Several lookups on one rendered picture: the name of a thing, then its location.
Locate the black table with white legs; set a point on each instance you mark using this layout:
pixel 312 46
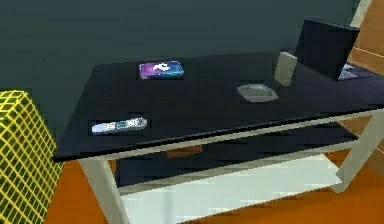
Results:
pixel 200 103

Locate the grey shallow dish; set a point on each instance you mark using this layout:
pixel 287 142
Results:
pixel 257 93

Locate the white remote control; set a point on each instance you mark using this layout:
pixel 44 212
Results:
pixel 119 125

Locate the cream box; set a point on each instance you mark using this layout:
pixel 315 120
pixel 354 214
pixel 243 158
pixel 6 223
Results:
pixel 285 68

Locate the black laptop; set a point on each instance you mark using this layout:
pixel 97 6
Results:
pixel 325 46

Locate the yellow mesh bin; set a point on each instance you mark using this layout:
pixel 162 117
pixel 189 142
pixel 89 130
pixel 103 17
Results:
pixel 20 156

